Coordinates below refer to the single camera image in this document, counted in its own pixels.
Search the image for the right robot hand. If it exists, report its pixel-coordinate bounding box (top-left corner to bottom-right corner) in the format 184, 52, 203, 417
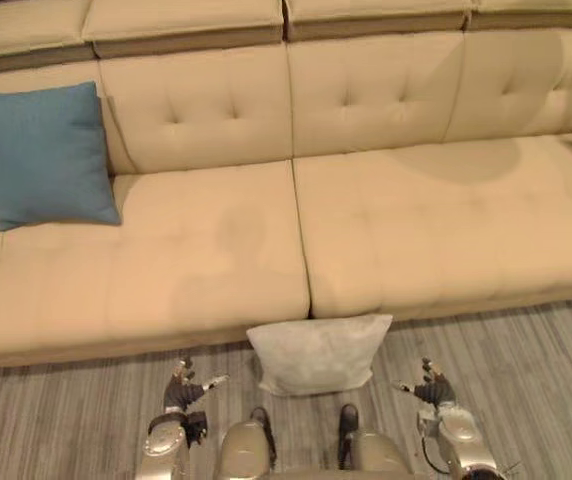
390, 356, 460, 407

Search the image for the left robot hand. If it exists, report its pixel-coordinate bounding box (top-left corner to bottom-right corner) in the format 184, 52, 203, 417
163, 358, 230, 414

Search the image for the silver right robot leg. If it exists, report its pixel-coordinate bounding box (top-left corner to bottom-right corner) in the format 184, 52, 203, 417
336, 403, 417, 480

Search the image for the silver robot leg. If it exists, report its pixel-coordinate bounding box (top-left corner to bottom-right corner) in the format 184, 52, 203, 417
218, 406, 278, 480
336, 403, 417, 480

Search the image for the silver left robot leg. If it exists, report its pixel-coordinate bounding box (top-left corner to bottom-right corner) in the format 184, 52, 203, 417
218, 406, 278, 480

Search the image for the grey square cushion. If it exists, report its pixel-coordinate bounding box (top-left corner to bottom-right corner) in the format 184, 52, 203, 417
245, 313, 394, 397

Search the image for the beige leather sofa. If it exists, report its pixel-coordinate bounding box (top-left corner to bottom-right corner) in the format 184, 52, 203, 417
0, 0, 572, 370

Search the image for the blue square cushion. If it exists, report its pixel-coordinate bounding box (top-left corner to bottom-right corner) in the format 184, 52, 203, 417
0, 81, 123, 232

